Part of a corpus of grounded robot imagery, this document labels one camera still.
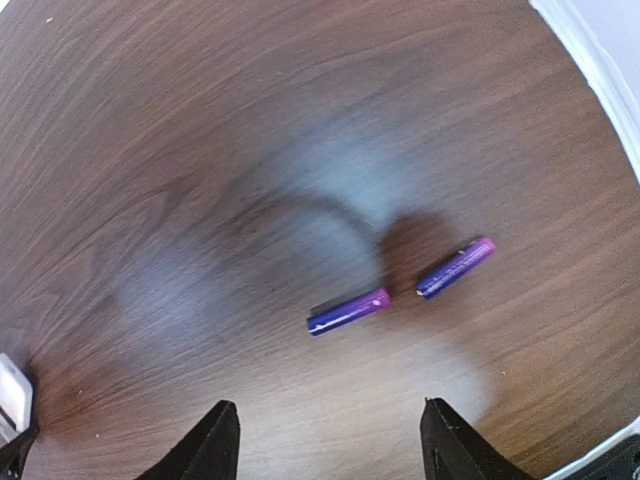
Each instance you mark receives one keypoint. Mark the white remote control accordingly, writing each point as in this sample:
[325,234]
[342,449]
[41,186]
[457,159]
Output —
[16,400]

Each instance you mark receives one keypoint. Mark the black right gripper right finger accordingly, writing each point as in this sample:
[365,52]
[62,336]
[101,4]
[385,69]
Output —
[453,449]

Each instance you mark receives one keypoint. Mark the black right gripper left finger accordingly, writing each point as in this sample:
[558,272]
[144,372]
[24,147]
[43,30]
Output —
[210,450]

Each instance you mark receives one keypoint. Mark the purple battery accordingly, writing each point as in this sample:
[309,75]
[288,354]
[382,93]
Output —
[456,266]
[348,311]

